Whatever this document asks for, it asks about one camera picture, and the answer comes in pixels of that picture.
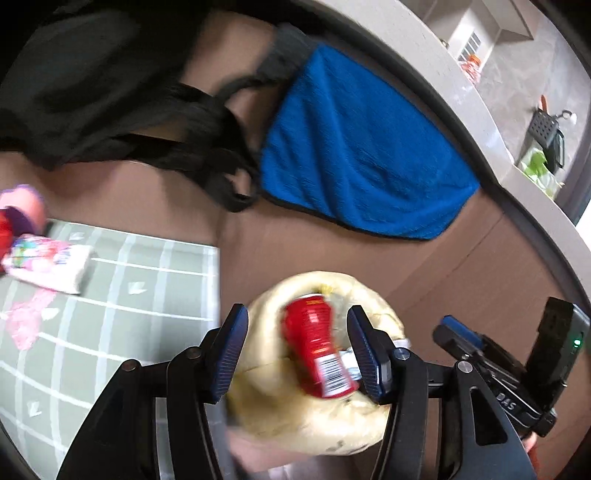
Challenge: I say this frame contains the red drink can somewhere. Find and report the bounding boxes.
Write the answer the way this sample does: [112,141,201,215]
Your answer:
[283,294,361,398]

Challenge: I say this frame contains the white colourful tissue packet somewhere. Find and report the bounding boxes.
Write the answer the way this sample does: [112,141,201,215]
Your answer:
[0,233,96,296]

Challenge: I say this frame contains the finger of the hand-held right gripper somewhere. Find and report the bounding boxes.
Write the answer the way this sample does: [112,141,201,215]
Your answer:
[433,315,491,366]

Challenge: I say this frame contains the orange white bottle pack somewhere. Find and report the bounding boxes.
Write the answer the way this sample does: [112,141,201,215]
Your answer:
[459,53,482,85]

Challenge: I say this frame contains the purple pink eggplant toy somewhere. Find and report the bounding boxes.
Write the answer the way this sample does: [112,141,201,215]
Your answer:
[0,184,47,232]

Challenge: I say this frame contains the black cloth bag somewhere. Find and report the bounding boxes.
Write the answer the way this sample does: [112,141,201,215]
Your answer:
[0,0,296,214]

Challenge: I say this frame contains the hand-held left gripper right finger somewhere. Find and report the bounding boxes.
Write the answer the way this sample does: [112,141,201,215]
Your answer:
[346,305,541,480]

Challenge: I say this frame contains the white vented door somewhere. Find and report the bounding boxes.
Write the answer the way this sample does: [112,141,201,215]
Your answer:
[450,8,500,62]

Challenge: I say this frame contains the blue microfiber cloth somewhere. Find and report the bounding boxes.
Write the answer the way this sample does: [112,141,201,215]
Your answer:
[256,23,481,241]

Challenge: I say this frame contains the red object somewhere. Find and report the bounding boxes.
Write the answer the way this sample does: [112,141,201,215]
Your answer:
[0,209,16,260]

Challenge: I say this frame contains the pink crumpled wrapper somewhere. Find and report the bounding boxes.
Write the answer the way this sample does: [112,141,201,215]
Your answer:
[6,288,59,350]

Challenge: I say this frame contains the grey-green checked mat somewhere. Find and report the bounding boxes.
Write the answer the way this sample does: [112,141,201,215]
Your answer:
[0,219,221,444]

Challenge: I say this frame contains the black perforated utensil rack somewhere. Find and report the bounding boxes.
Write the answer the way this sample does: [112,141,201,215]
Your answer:
[531,107,567,174]

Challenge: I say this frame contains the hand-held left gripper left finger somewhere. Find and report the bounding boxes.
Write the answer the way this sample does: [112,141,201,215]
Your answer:
[55,303,250,480]

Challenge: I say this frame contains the green leafy vegetables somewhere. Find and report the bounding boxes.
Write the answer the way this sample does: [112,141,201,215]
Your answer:
[519,148,562,200]

